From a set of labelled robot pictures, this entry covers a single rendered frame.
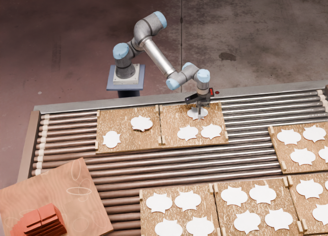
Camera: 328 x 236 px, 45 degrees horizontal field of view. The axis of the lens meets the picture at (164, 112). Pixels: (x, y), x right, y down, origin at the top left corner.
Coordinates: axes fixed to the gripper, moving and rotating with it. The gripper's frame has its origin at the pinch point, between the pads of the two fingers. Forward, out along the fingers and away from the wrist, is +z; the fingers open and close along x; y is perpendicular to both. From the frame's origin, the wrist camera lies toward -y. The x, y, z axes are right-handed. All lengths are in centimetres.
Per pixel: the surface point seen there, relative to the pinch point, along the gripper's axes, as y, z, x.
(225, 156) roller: 13.2, 2.5, -34.1
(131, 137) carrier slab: -44.0, 2.2, -15.8
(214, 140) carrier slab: 7.8, 0.6, -23.6
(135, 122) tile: -40.6, -0.9, -6.4
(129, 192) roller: -45, 4, -55
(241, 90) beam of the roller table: 33.5, 1.8, 20.5
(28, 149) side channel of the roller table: -108, 3, -20
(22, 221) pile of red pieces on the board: -93, -22, -83
